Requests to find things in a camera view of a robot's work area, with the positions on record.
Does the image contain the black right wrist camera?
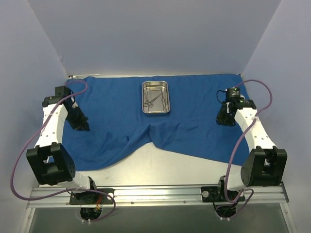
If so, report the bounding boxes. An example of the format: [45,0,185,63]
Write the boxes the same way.
[225,87,241,102]

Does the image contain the stainless steel instrument tray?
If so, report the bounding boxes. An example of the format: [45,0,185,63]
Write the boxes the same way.
[142,81,171,116]

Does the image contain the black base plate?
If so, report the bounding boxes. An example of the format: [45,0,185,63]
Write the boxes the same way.
[69,192,113,205]
[200,186,245,202]

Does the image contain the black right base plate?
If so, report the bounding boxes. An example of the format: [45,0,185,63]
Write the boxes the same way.
[200,186,245,202]

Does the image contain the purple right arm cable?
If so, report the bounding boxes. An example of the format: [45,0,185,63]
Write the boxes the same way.
[216,79,273,218]

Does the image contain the blue surgical cloth wrap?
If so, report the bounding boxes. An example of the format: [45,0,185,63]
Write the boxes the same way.
[63,74,242,171]

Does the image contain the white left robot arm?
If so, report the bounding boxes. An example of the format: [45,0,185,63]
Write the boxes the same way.
[26,96,98,203]

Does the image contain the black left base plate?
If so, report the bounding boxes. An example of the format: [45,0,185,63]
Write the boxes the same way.
[69,192,113,205]

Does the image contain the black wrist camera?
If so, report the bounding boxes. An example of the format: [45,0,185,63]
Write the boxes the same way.
[225,87,241,102]
[55,86,71,98]

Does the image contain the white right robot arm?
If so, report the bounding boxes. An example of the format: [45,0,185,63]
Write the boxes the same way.
[216,98,287,200]

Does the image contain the aluminium frame rail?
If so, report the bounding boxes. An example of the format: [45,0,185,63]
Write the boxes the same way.
[26,181,290,209]

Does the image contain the steel forceps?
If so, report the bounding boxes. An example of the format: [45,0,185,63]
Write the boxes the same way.
[160,90,167,111]

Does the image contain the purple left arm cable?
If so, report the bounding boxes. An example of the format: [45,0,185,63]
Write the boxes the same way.
[10,80,116,221]

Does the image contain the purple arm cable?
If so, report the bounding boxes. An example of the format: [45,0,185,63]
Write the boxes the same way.
[10,80,116,221]
[216,79,273,218]

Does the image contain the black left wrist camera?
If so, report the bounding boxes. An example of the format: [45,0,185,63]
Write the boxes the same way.
[55,86,71,98]

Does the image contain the steel surgical scissors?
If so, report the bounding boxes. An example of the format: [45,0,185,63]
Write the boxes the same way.
[143,94,160,108]

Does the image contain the aluminium back rail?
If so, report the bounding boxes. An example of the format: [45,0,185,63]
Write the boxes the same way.
[68,74,100,79]

